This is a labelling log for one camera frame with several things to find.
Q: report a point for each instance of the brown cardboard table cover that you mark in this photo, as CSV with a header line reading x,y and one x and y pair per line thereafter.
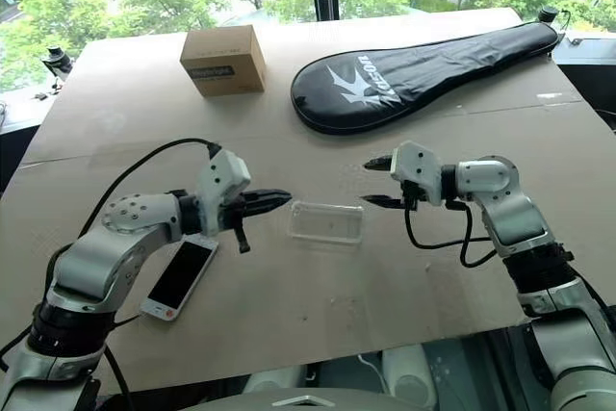
x,y
298,295

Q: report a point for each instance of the brown cardboard box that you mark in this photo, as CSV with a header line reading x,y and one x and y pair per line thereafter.
x,y
231,52

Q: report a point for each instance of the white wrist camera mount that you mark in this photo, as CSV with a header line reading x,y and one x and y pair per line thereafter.
x,y
418,165
226,170

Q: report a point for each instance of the black round knob device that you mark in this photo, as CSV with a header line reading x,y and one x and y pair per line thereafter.
x,y
547,14

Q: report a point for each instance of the grey robot torso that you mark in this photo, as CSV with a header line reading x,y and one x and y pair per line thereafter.
x,y
308,402

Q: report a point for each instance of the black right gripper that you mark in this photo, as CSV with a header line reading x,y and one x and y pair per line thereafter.
x,y
413,195

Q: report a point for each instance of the black and white clamp device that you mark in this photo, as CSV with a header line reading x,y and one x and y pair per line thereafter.
x,y
57,62

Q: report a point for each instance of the white rounded robot leg shell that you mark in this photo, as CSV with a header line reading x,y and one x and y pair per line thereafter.
x,y
276,379
409,372

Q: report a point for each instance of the clear plastic phone case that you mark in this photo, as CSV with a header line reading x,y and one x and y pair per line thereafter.
x,y
327,225

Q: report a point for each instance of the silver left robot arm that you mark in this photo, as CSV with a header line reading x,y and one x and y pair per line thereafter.
x,y
96,257

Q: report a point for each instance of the white smartphone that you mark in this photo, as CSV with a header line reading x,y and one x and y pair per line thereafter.
x,y
180,276

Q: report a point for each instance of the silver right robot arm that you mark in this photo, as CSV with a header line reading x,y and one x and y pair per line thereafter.
x,y
510,209

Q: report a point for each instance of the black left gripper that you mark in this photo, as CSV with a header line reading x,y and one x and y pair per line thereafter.
x,y
240,209

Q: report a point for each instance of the black racket cover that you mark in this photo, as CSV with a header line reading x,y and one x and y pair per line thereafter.
x,y
409,79

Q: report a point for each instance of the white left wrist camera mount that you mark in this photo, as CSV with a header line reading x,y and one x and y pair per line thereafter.
x,y
226,170

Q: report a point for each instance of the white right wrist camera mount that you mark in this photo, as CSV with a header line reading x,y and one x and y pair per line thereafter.
x,y
418,165

